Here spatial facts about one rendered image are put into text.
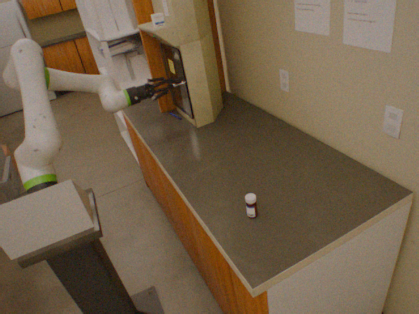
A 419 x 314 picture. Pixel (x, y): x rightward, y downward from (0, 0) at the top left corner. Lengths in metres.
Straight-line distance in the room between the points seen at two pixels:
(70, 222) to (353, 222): 1.02
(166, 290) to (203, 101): 1.23
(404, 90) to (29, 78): 1.36
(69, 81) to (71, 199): 0.66
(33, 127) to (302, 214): 1.02
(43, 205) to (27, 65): 0.55
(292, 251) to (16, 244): 0.99
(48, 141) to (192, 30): 0.87
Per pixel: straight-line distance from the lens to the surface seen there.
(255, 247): 1.07
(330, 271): 1.20
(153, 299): 2.18
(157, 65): 2.02
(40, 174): 1.37
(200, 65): 1.71
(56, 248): 1.35
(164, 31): 1.62
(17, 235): 1.34
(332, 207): 1.20
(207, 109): 1.80
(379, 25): 1.24
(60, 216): 1.29
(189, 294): 2.15
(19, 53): 1.47
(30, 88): 1.38
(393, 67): 1.23
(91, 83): 1.73
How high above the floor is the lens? 1.75
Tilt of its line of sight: 32 degrees down
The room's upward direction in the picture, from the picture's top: 11 degrees counter-clockwise
